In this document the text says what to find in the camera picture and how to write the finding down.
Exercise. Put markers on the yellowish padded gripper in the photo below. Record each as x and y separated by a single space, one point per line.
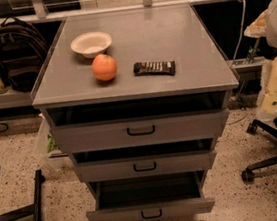
257 28

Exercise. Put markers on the grey bottom drawer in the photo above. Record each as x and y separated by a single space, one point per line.
149 198

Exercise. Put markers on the grey drawer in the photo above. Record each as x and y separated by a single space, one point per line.
140 131
149 198
131 162

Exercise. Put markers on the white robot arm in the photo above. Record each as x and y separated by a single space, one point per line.
266 26

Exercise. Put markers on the grey drawer cabinet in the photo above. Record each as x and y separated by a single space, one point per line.
68 92

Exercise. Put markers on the grey top drawer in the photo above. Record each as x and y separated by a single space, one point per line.
140 131

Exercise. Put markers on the grey middle drawer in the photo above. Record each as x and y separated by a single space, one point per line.
131 162

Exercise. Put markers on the metal diagonal rod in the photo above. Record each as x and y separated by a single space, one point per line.
252 52

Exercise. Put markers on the dark snack bar wrapper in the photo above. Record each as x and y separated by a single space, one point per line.
154 68

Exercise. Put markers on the orange fruit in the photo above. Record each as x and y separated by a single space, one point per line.
104 67

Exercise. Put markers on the white bowl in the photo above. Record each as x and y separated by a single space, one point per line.
91 45

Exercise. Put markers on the dark backpack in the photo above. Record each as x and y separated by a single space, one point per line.
23 50

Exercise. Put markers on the clear plastic bin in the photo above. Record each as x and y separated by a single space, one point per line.
46 149

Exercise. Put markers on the black metal floor stand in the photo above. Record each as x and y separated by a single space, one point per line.
33 209

